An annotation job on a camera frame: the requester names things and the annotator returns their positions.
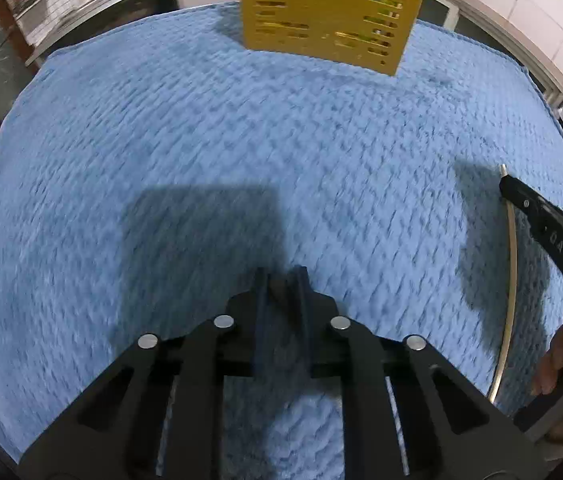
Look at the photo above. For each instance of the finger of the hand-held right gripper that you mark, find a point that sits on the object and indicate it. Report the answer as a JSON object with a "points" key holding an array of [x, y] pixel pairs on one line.
{"points": [[519, 195]]}

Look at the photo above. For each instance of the wooden chopstick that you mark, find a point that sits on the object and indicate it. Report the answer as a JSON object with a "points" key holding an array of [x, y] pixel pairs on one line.
{"points": [[510, 280]]}

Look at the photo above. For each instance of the yellow perforated utensil holder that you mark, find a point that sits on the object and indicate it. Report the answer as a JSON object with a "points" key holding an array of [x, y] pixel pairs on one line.
{"points": [[331, 15]]}

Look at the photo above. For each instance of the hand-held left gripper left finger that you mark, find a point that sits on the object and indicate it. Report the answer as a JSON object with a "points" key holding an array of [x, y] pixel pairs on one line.
{"points": [[260, 310]]}

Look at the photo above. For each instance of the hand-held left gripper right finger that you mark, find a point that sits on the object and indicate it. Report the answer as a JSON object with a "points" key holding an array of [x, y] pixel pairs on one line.
{"points": [[303, 310]]}

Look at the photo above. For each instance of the blue textured mat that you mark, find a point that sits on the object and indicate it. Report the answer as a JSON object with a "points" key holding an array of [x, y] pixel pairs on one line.
{"points": [[211, 150]]}

